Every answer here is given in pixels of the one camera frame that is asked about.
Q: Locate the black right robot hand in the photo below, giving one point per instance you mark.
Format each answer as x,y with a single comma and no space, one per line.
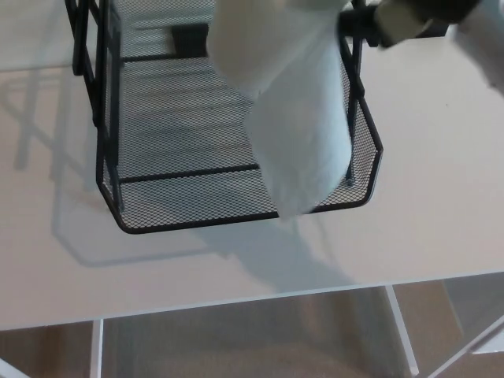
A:
360,25

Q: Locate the white toilet paper roll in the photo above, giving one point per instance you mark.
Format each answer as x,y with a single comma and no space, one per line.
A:
291,118

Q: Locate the black mesh file tray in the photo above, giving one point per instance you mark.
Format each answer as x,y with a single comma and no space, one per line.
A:
177,220

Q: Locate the white cabinet row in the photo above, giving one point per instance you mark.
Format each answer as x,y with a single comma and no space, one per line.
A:
39,31

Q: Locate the white metal frame desk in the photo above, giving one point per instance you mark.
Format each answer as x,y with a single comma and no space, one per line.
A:
118,283

